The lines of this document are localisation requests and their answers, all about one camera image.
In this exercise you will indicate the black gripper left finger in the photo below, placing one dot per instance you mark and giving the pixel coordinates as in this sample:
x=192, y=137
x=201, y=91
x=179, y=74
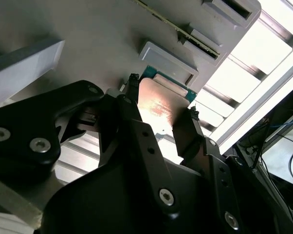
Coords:
x=27, y=126

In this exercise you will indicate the CPU with silver top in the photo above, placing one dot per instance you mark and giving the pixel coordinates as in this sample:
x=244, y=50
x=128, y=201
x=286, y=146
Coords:
x=161, y=100

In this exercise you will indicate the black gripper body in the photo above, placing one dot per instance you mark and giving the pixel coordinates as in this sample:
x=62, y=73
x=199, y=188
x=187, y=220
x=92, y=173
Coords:
x=112, y=200

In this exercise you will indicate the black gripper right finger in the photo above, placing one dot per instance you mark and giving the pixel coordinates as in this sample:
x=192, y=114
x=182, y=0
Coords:
x=217, y=165

